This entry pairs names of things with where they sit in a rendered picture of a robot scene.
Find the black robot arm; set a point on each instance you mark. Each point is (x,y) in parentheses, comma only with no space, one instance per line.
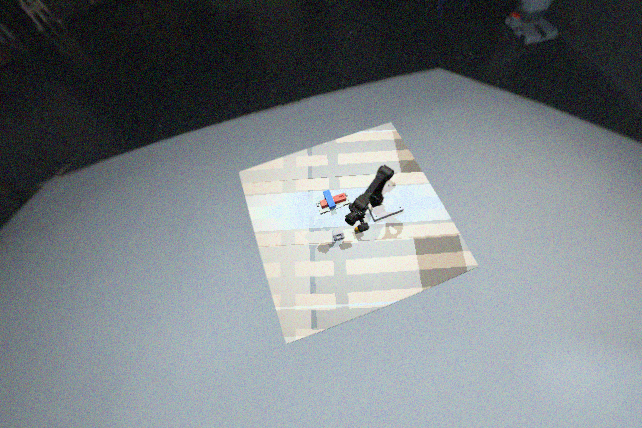
(372,195)

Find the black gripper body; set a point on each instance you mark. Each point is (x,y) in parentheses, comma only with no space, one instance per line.
(363,226)

